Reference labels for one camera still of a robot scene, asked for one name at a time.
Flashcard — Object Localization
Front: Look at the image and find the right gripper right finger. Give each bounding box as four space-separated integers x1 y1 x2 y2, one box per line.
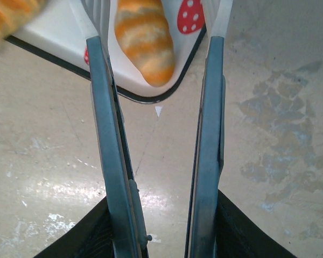
216 188 298 258

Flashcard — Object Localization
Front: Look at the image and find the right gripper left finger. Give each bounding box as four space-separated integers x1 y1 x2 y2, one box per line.
34 195 116 258

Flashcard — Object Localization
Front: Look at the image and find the pale striped fake bread roll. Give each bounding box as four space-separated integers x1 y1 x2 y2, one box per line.
114 0 176 87

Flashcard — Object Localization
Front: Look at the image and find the yellow fake croissant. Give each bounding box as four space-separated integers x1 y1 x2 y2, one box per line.
0 0 48 48

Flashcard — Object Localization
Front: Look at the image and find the white strawberry print tray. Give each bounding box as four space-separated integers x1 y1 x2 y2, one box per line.
5 0 208 104

